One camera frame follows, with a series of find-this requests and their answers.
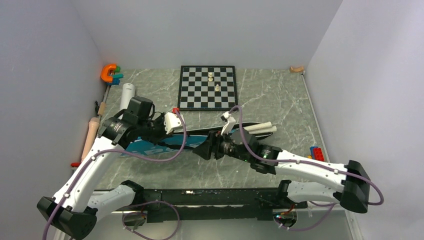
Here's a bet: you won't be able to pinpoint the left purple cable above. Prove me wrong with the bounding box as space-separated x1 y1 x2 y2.
42 107 188 240

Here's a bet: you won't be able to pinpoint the small wooden arch block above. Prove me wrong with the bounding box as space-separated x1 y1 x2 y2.
289 66 305 73

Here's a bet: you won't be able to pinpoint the purple cable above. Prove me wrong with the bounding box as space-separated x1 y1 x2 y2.
230 105 385 233
42 107 188 240

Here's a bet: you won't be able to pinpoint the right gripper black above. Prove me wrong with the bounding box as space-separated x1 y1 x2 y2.
192 127 252 163

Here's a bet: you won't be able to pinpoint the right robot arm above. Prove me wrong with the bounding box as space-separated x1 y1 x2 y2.
192 130 370 214

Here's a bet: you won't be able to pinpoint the blue racket bag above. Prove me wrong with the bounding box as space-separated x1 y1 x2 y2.
120 121 274 158

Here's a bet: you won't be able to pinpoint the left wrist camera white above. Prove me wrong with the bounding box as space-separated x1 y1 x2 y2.
163 112 184 135

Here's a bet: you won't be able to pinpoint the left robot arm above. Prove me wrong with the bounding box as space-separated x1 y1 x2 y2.
37 96 186 240

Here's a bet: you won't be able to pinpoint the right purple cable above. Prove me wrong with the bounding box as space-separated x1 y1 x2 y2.
230 105 385 233

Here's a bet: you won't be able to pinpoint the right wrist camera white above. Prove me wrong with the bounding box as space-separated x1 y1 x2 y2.
220 111 236 136

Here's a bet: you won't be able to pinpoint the beige cylinder handle tool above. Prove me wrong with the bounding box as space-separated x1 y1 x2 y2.
81 101 106 162

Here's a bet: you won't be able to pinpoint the orange C-shaped toy block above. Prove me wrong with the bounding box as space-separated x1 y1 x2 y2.
100 63 117 83

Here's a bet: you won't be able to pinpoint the teal green toy blocks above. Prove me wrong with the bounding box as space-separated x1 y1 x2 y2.
110 65 124 86

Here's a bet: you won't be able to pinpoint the white shuttlecock tube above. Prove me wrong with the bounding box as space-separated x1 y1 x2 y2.
119 83 136 110

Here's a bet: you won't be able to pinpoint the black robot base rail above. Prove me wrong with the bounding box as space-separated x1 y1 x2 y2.
121 187 308 223

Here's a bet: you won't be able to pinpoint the red blue toy bricks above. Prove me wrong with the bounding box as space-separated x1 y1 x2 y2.
309 146 326 162

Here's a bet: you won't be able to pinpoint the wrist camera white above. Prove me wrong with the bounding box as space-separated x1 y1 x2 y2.
163 112 184 135
220 111 236 136

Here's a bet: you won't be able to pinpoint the black white chessboard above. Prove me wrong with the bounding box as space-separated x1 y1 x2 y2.
177 65 239 111

